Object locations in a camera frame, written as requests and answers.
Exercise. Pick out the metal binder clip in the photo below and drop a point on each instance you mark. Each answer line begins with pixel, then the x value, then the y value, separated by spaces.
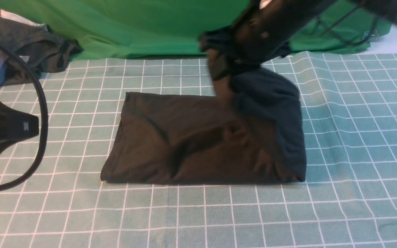
pixel 371 36

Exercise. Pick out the dark gray long-sleeve shirt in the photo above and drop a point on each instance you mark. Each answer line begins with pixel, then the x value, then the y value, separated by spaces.
pixel 249 133

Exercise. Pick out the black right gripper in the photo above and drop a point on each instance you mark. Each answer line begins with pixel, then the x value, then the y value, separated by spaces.
pixel 257 35

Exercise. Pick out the crumpled dark brown shirt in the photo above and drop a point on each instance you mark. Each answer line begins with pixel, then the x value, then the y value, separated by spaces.
pixel 42 50

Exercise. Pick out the white cloth behind pile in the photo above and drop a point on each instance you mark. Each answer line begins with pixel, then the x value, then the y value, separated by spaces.
pixel 15 17

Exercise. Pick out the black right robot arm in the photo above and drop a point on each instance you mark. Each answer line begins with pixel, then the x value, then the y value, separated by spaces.
pixel 319 17

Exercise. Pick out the teal grid-pattern tablecloth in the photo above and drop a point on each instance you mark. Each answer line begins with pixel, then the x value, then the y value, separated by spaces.
pixel 349 200

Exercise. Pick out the green backdrop cloth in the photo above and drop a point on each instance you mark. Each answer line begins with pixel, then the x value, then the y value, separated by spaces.
pixel 135 28

